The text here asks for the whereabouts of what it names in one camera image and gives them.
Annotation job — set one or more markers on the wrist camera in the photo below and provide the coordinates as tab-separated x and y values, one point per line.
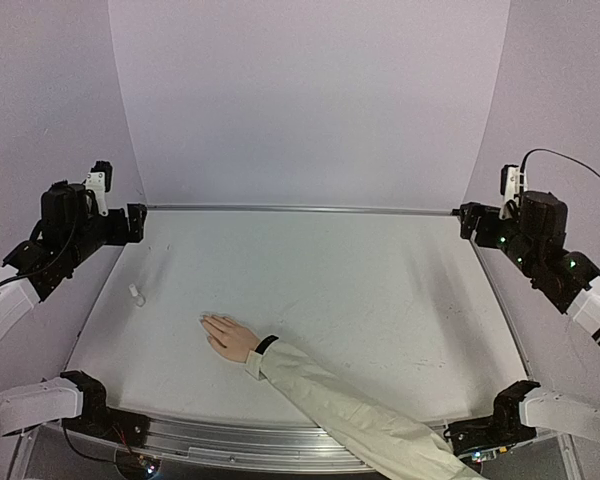
100	178
512	185

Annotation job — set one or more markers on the white nail polish cap brush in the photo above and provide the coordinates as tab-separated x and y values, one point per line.
133	289

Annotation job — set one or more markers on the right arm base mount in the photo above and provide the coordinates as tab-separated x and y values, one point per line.
503	428

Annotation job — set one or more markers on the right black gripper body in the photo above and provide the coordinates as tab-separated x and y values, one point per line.
470	220

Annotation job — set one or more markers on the forearm in beige sleeve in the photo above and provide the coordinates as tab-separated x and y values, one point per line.
390	442

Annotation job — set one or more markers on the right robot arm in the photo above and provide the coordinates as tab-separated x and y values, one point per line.
532	238

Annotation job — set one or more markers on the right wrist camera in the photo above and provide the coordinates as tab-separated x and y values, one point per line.
512	185

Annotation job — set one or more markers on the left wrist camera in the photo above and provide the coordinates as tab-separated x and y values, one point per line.
100	178

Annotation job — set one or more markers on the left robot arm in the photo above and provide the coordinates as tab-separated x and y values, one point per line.
74	224

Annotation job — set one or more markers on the aluminium front rail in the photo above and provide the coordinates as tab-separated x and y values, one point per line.
267	448

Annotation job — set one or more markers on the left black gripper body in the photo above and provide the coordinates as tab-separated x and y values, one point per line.
120	234

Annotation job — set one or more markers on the black wrist band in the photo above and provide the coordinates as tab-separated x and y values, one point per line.
265	344

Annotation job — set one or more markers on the person's bare hand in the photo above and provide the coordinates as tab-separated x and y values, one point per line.
228	338

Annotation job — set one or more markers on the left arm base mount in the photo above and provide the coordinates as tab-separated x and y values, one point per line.
98	420

